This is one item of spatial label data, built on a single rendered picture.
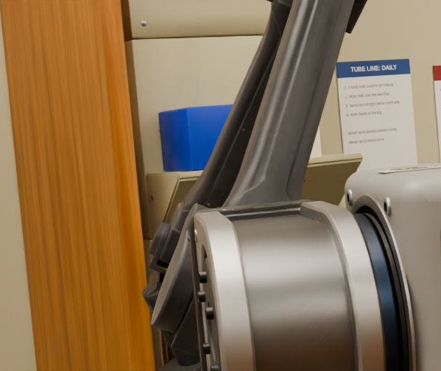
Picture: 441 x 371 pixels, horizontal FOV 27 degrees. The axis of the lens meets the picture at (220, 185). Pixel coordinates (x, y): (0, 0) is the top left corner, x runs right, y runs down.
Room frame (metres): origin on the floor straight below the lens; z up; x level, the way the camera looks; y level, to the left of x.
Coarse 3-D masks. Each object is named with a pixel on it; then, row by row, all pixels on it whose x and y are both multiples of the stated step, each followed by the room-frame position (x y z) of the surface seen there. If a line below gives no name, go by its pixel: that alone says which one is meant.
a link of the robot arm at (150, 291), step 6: (150, 276) 1.16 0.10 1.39; (156, 276) 1.15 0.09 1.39; (162, 276) 1.13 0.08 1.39; (150, 282) 1.14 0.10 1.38; (156, 282) 1.13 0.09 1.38; (162, 282) 1.12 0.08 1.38; (144, 288) 1.14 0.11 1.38; (150, 288) 1.12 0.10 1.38; (156, 288) 1.11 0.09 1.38; (144, 294) 1.12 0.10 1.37; (150, 294) 1.11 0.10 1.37; (156, 294) 1.10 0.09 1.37; (150, 300) 1.11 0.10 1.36; (150, 306) 1.12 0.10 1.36
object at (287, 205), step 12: (264, 204) 0.58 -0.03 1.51; (276, 204) 0.57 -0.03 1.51; (288, 204) 0.57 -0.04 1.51; (300, 204) 0.57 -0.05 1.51; (192, 216) 0.57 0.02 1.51; (192, 228) 0.56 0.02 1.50; (192, 240) 0.56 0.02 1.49; (192, 252) 0.56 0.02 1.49; (192, 264) 0.57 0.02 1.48; (192, 276) 0.58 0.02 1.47; (204, 336) 0.57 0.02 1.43; (204, 360) 0.56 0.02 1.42
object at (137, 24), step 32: (128, 0) 1.38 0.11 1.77; (160, 0) 1.40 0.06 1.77; (192, 0) 1.43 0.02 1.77; (224, 0) 1.45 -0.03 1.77; (256, 0) 1.48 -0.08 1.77; (128, 32) 1.39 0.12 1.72; (160, 32) 1.40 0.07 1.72; (192, 32) 1.43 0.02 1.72; (224, 32) 1.45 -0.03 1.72; (256, 32) 1.48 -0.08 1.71
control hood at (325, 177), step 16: (320, 160) 1.39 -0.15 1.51; (336, 160) 1.40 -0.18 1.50; (352, 160) 1.42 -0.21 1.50; (160, 176) 1.33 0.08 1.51; (176, 176) 1.28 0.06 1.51; (192, 176) 1.29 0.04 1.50; (320, 176) 1.41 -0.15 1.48; (336, 176) 1.43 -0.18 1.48; (160, 192) 1.33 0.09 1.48; (176, 192) 1.29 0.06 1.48; (304, 192) 1.42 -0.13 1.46; (320, 192) 1.44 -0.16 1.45; (336, 192) 1.46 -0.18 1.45; (160, 208) 1.34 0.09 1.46; (176, 208) 1.32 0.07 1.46
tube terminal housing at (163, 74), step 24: (144, 48) 1.39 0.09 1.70; (168, 48) 1.41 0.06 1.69; (192, 48) 1.42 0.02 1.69; (216, 48) 1.44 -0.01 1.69; (240, 48) 1.46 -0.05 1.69; (144, 72) 1.39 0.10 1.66; (168, 72) 1.40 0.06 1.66; (192, 72) 1.42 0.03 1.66; (216, 72) 1.44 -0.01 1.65; (240, 72) 1.46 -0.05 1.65; (144, 96) 1.38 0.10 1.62; (168, 96) 1.40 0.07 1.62; (192, 96) 1.42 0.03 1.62; (216, 96) 1.44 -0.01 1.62; (144, 120) 1.38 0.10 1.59; (144, 144) 1.38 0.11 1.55; (144, 168) 1.38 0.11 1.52; (144, 192) 1.38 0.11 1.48; (144, 216) 1.39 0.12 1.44; (144, 240) 1.40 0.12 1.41
